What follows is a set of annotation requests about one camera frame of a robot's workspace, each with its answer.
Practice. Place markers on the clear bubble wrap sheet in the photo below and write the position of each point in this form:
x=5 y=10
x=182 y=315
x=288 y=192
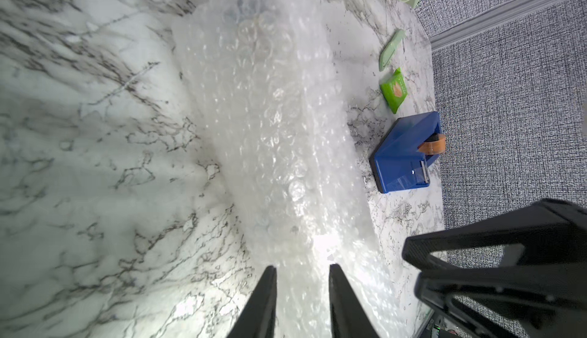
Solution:
x=261 y=73

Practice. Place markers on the green snack packet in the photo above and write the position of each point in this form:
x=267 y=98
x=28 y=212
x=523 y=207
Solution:
x=394 y=90

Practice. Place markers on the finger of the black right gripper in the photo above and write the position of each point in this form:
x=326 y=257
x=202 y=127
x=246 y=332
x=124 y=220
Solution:
x=547 y=300
x=551 y=231

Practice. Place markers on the clear plastic wrapper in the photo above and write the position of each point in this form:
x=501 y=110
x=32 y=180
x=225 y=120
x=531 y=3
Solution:
x=389 y=50

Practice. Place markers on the blue tape dispenser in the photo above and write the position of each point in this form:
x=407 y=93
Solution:
x=402 y=159

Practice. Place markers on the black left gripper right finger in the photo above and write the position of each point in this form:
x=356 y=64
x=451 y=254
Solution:
x=348 y=318

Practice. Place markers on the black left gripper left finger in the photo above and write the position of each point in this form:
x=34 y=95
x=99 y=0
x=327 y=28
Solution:
x=257 y=319

